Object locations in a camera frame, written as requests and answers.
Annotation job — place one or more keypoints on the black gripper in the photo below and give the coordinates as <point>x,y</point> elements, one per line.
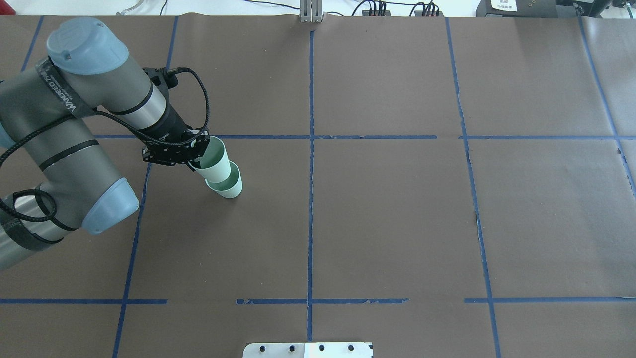
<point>171,127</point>

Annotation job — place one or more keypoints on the green cup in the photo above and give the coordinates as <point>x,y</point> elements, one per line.
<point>231,187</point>
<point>215,164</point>

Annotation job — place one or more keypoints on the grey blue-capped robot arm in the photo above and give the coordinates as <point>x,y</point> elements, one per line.
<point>87,72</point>

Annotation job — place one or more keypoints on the green cup standing on table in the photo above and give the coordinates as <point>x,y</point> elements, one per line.
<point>231,187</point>

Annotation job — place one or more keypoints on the black power strip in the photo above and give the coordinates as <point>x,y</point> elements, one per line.
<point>376,12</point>

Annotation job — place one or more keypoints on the aluminium frame post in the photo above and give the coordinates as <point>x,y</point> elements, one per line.
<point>311,11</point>

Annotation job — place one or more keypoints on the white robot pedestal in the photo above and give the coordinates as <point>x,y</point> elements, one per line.
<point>309,350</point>

